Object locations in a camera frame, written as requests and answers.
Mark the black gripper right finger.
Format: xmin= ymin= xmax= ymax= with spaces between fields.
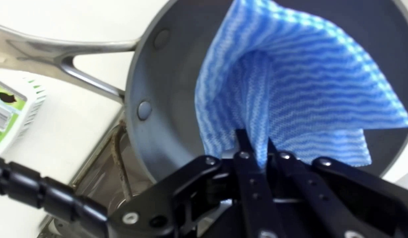
xmin=266 ymin=138 xmax=408 ymax=238

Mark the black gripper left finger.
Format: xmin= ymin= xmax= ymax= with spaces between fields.
xmin=107 ymin=127 xmax=287 ymax=238

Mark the blue striped towel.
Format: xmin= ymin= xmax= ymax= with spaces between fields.
xmin=193 ymin=0 xmax=408 ymax=170

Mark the grey frying pan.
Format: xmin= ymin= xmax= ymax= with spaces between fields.
xmin=0 ymin=0 xmax=408 ymax=183

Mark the small white green box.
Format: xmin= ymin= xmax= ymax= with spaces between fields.
xmin=0 ymin=78 xmax=48 ymax=154

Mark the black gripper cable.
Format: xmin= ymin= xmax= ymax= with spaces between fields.
xmin=0 ymin=154 xmax=111 ymax=228

